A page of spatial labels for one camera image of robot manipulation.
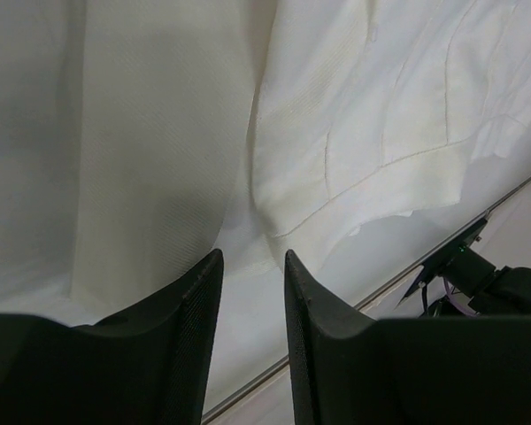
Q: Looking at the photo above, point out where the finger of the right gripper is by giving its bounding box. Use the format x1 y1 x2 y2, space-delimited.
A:
404 217 487 298

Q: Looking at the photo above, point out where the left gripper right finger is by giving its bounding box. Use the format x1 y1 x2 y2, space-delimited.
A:
284 251 531 424

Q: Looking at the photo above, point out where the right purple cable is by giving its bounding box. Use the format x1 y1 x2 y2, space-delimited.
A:
442 287 479 318

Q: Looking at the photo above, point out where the aluminium table edge rail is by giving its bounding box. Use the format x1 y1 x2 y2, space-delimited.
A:
202 175 531 424

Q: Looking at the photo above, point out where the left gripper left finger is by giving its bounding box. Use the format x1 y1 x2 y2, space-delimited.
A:
0 250 224 424

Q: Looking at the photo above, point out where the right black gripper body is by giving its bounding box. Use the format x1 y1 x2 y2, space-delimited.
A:
442 247 496 297

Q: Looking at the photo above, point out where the white pleated skirt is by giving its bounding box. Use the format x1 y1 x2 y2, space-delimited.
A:
0 1 531 315

